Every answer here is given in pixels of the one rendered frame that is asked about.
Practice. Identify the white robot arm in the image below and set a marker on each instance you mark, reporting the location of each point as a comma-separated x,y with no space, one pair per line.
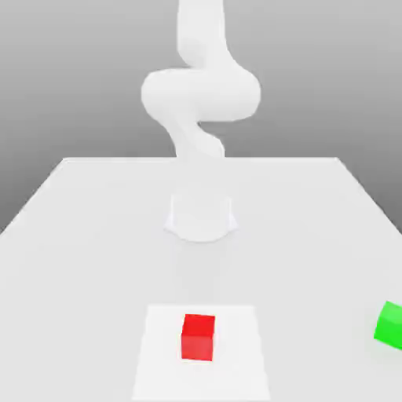
201,94

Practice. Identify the small red cube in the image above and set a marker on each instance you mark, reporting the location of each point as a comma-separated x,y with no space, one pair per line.
198,337

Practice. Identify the small green cube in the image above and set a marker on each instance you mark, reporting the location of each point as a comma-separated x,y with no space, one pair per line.
391,326

